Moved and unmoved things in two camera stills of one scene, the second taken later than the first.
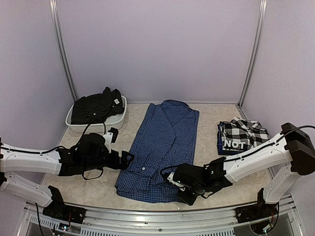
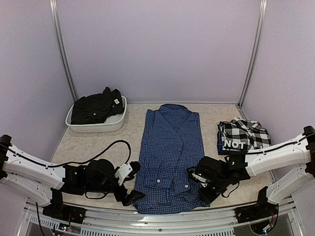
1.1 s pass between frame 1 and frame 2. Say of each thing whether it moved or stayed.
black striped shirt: stayed
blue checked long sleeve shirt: moved
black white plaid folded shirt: stayed
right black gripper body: moved
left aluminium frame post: stayed
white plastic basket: stayed
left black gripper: moved
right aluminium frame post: stayed
